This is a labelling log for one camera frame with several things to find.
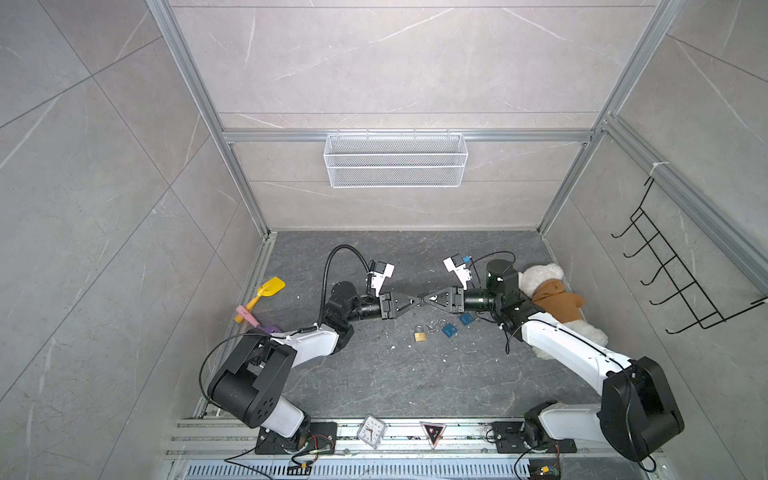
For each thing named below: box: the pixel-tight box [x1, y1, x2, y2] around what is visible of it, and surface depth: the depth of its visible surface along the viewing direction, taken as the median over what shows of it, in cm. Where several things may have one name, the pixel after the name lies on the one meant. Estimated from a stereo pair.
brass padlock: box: [414, 324, 427, 342], surface depth 94 cm
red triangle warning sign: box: [420, 421, 447, 450], surface depth 76 cm
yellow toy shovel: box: [234, 276, 286, 323], surface depth 103 cm
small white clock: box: [356, 414, 387, 449], surface depth 75 cm
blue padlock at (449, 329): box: [438, 318, 458, 338], surface depth 94 cm
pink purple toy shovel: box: [236, 305, 282, 334], surface depth 95 cm
